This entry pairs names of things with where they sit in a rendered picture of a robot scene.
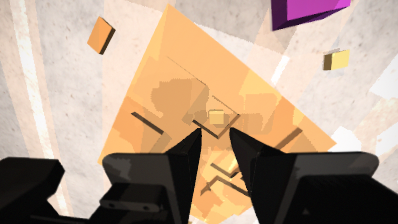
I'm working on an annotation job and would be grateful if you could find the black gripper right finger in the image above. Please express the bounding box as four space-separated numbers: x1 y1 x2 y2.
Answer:
229 127 379 224

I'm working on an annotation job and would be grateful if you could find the orange rectangular block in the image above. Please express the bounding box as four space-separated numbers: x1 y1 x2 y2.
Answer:
87 17 116 55

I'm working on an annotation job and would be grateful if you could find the purple cube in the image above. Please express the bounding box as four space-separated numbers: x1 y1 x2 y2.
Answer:
271 0 351 32

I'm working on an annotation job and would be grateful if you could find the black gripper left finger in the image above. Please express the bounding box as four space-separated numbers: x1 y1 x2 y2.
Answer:
102 128 202 224

